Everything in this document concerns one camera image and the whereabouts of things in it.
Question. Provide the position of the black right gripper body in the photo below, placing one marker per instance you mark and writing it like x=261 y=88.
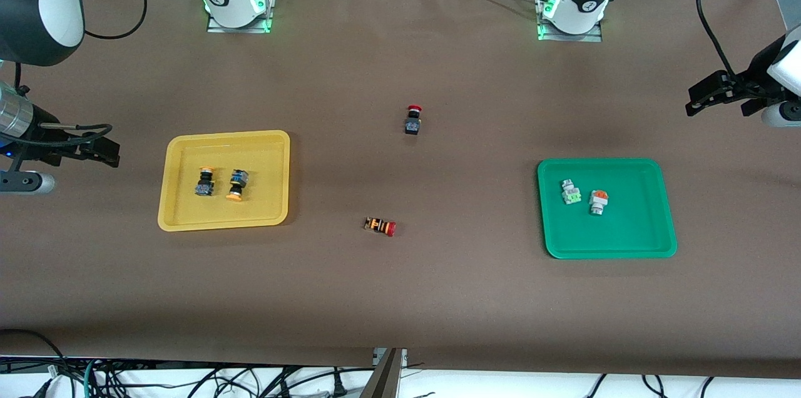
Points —
x=45 y=124

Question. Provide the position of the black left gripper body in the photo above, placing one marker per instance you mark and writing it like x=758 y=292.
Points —
x=753 y=83

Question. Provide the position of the yellow button dark base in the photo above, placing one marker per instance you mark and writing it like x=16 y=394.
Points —
x=205 y=184

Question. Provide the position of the yellow button blue base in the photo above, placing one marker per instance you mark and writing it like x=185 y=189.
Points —
x=237 y=185

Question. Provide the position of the silver button orange base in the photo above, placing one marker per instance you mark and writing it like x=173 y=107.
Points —
x=598 y=203

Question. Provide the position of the silver button green base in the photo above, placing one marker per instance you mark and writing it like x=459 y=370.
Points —
x=570 y=192

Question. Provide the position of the green plastic tray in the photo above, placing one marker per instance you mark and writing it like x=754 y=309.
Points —
x=632 y=229

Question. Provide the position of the yellow plastic tray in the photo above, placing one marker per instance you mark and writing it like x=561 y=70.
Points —
x=263 y=198

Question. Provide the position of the red button orange striped body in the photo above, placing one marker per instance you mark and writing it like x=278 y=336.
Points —
x=380 y=226

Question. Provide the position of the red button black base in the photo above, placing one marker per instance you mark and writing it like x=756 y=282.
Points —
x=413 y=121

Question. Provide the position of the brown table mat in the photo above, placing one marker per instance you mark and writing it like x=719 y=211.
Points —
x=400 y=298

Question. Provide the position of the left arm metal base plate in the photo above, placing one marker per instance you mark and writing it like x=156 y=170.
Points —
x=594 y=36

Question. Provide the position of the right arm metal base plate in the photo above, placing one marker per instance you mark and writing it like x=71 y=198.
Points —
x=263 y=25

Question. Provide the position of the aluminium profile post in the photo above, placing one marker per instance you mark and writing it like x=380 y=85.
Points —
x=385 y=376

